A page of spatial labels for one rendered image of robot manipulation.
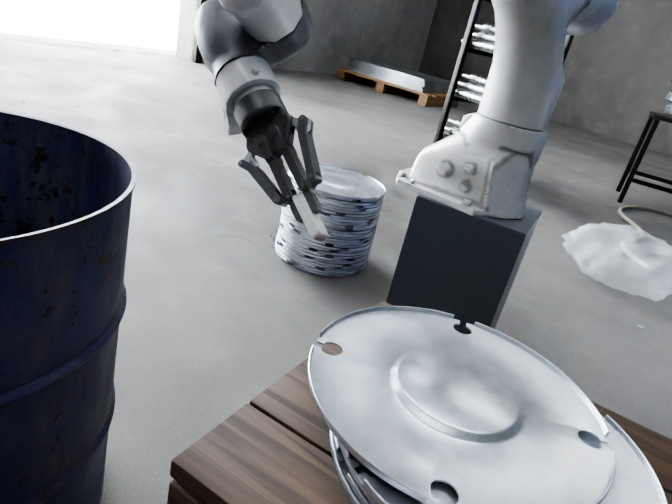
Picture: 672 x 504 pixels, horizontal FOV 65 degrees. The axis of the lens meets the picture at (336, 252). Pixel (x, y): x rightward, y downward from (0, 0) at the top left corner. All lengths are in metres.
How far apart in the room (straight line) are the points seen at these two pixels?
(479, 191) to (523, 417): 0.42
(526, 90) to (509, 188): 0.15
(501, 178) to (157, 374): 0.72
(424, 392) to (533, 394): 0.13
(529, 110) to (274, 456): 0.61
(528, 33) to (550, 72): 0.07
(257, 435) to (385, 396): 0.12
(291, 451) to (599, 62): 7.36
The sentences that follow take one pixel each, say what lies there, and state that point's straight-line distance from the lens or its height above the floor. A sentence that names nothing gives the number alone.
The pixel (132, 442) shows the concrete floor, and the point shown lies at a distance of 0.96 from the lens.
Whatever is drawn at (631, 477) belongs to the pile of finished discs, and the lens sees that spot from 0.57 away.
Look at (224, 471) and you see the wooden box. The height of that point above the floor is 0.35.
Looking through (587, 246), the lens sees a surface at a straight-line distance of 2.12.
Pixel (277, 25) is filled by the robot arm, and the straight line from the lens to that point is 0.82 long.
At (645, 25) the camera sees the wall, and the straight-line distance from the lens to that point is 7.62.
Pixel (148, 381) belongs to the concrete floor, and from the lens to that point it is 1.07.
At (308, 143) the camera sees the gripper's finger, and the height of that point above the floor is 0.51.
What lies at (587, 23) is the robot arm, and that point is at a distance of 0.92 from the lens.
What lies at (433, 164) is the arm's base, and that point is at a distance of 0.89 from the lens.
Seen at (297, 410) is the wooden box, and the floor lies 0.35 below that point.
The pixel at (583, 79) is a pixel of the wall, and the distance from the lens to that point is 7.68.
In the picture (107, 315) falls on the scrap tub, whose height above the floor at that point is 0.35.
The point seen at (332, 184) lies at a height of 0.25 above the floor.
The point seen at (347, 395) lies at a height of 0.39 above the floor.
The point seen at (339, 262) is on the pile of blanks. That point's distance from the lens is 1.51.
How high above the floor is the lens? 0.69
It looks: 24 degrees down
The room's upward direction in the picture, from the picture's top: 13 degrees clockwise
